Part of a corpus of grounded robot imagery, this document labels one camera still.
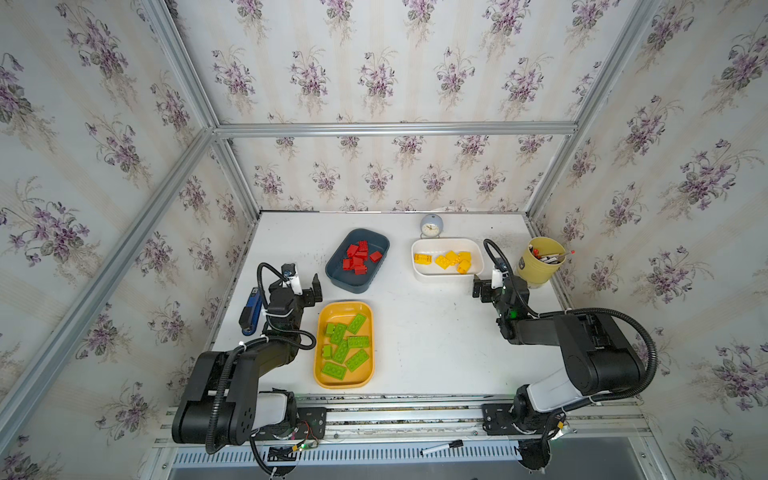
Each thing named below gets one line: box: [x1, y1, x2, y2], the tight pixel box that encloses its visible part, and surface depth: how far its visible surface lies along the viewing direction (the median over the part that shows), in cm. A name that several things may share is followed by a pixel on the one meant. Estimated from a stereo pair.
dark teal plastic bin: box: [325, 228, 391, 294], surface depth 106 cm
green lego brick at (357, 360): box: [344, 348, 370, 372], surface depth 85 cm
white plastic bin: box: [411, 237, 484, 283], surface depth 106 cm
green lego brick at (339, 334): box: [331, 323, 347, 345], surface depth 90 cm
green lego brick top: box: [347, 336, 369, 348], surface depth 87 cm
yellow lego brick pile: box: [456, 259, 472, 274], surface depth 105 cm
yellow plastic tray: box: [314, 301, 375, 389], surface depth 86 cm
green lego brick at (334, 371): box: [321, 362, 347, 380], surface depth 83 cm
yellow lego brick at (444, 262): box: [435, 255, 454, 270], surface depth 106 cm
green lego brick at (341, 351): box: [332, 341, 348, 364], surface depth 86 cm
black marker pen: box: [420, 439, 464, 456], surface depth 72 cm
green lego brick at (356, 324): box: [347, 314, 367, 335], surface depth 92 cm
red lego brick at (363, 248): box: [357, 240, 369, 257], surface depth 109 cm
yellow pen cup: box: [517, 236, 567, 289], surface depth 94 cm
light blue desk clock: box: [420, 214, 444, 239], surface depth 112 cm
